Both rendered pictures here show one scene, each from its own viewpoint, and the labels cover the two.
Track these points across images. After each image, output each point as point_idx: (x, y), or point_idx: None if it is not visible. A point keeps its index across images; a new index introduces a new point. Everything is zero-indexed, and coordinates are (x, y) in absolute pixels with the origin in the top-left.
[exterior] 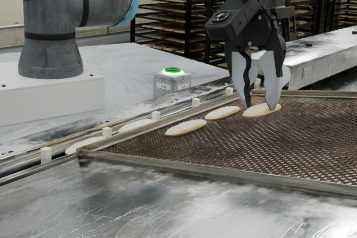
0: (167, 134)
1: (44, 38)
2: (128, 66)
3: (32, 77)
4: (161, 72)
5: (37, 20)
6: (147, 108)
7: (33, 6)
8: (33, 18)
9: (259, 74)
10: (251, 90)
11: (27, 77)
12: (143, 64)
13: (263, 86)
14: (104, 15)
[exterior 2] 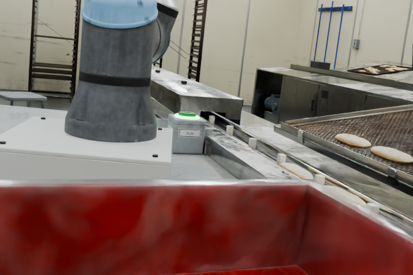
0: (409, 161)
1: (142, 83)
2: (17, 123)
3: (132, 140)
4: (180, 118)
5: (136, 58)
6: (254, 154)
7: (133, 38)
8: (131, 55)
9: (211, 111)
10: (286, 121)
11: (123, 142)
12: (23, 119)
13: (228, 121)
14: (160, 52)
